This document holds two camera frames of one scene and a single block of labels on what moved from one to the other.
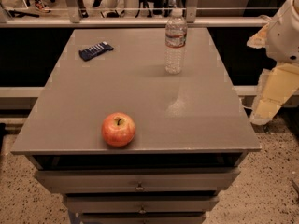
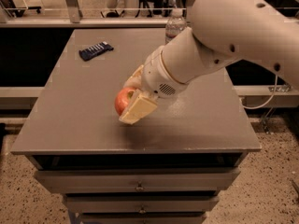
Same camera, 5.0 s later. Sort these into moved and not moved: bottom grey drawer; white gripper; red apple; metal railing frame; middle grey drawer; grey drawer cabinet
Moved: red apple; white gripper
Not moved: metal railing frame; middle grey drawer; grey drawer cabinet; bottom grey drawer
